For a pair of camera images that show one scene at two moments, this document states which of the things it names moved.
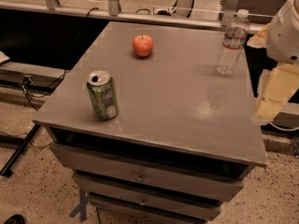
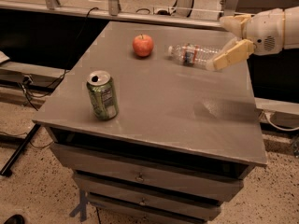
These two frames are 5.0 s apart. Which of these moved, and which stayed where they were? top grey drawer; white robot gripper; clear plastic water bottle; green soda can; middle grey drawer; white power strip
Moved: white robot gripper; clear plastic water bottle
Stayed: white power strip; middle grey drawer; green soda can; top grey drawer
